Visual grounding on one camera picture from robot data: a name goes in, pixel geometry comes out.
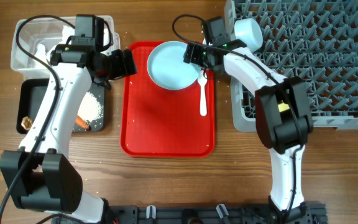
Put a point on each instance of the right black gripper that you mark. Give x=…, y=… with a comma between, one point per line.
x=192, y=53

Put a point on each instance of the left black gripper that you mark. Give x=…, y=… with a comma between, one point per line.
x=122, y=69

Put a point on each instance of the white plastic spoon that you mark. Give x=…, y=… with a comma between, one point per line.
x=202, y=81

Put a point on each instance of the light blue plate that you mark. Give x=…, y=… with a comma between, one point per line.
x=167, y=69

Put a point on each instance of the pile of white rice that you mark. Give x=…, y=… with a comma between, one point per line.
x=90, y=109

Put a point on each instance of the light blue small bowl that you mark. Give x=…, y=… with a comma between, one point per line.
x=249, y=31

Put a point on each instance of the orange carrot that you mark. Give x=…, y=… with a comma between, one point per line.
x=82, y=123

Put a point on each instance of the small brown food scrap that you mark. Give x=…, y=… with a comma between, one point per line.
x=26, y=123

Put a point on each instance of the white paper towel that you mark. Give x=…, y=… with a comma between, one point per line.
x=66, y=33

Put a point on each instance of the yellow plastic cup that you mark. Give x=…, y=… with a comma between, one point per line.
x=283, y=107

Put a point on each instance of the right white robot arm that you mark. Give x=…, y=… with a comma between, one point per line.
x=282, y=114

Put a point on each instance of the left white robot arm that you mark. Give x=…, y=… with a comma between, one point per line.
x=39, y=175

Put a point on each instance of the grey dishwasher rack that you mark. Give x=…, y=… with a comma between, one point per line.
x=316, y=41

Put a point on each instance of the red plastic tray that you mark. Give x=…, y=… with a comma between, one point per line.
x=164, y=123

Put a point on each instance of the clear plastic bin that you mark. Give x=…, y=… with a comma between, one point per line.
x=47, y=31

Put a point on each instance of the black plastic bin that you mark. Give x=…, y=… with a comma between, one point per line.
x=32, y=94

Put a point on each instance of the black mounting rail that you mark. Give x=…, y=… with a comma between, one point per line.
x=310, y=213

